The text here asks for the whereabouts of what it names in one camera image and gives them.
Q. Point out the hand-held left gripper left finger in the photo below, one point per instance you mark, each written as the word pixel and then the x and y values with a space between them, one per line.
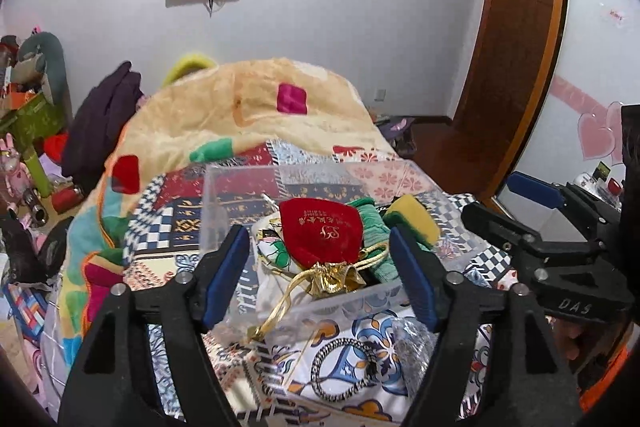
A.
pixel 227 279

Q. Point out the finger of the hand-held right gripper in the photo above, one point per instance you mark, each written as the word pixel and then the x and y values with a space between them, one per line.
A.
pixel 532 191
pixel 500 223

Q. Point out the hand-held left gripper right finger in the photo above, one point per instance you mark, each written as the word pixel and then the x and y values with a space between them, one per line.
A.
pixel 414 279

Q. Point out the clear plastic storage box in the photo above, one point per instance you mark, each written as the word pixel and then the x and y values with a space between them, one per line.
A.
pixel 230 192

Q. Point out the red velvet pouch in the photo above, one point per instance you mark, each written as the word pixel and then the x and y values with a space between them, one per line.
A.
pixel 320 232

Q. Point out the white floral cloth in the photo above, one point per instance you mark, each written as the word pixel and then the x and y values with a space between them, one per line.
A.
pixel 272 292

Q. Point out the clear plastic bag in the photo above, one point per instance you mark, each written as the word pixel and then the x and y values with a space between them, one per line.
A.
pixel 414 347

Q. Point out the yellow sponge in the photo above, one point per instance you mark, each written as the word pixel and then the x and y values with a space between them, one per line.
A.
pixel 412 212

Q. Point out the green knitted cloth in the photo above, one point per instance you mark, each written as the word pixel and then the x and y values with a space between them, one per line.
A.
pixel 371 227

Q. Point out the patchwork printed bedsheet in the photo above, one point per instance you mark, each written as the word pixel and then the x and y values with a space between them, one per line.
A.
pixel 175 207

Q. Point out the purple floor clutter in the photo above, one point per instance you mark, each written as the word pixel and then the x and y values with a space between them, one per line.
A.
pixel 395 129

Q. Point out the brown wooden door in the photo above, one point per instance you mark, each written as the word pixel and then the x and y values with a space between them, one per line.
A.
pixel 510 32

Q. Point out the beige fleece blanket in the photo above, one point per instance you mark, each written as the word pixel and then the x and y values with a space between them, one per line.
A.
pixel 225 102

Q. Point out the red can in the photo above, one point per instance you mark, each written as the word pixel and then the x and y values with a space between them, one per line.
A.
pixel 67 199

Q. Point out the dark purple garment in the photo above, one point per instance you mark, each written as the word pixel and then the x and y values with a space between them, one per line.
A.
pixel 100 122

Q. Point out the black plush toy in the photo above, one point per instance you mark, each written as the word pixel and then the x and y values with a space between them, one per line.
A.
pixel 22 252

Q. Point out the green tube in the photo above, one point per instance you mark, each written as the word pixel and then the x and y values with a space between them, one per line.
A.
pixel 35 167

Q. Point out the pink toy figure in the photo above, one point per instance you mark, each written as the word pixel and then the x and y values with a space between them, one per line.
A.
pixel 12 172

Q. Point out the green cardboard box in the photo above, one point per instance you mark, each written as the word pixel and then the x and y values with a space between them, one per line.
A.
pixel 30 119

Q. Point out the pink heart wall sticker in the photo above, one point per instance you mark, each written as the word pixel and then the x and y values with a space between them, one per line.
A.
pixel 597 132

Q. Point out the wall power outlet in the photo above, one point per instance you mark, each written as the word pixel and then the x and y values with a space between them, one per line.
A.
pixel 380 95

